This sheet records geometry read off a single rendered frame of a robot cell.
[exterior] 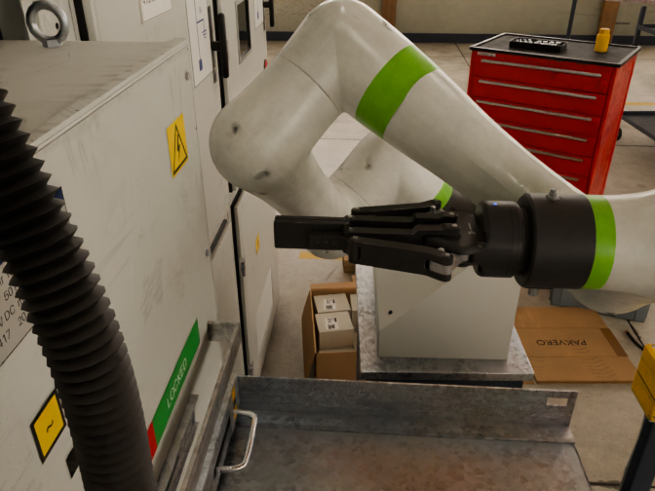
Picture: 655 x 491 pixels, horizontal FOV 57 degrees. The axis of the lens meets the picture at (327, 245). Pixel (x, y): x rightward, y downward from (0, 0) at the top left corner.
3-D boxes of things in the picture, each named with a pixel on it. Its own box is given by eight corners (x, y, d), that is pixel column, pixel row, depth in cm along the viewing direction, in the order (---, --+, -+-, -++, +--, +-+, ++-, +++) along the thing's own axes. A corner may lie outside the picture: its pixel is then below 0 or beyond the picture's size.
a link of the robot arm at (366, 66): (283, 77, 85) (263, 36, 73) (343, 11, 85) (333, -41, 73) (378, 158, 82) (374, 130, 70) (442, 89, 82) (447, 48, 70)
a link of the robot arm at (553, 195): (575, 171, 59) (606, 211, 51) (553, 271, 65) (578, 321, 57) (513, 169, 60) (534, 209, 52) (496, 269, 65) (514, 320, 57)
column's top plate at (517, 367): (355, 263, 152) (355, 256, 151) (484, 264, 151) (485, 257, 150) (360, 379, 114) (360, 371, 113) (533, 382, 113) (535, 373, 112)
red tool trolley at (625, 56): (449, 217, 339) (471, 26, 289) (482, 189, 374) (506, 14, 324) (576, 252, 304) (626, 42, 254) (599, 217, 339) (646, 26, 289)
